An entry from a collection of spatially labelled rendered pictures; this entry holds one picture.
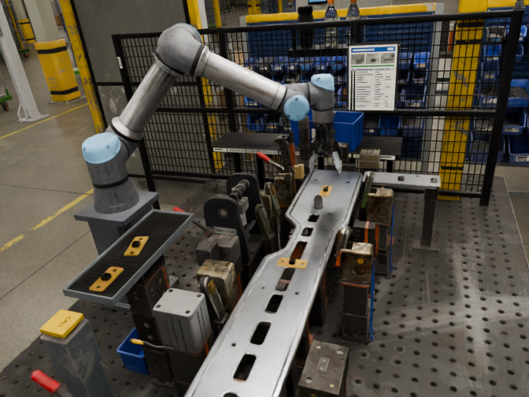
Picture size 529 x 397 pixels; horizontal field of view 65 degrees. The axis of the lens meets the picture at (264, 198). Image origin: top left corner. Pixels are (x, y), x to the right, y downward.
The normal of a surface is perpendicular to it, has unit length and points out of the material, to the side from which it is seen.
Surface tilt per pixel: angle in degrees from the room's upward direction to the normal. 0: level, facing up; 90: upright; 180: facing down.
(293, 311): 0
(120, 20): 90
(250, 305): 0
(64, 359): 90
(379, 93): 90
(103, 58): 91
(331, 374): 0
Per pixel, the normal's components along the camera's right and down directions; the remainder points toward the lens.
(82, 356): 0.94, 0.08
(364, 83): -0.33, 0.47
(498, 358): -0.09, -0.88
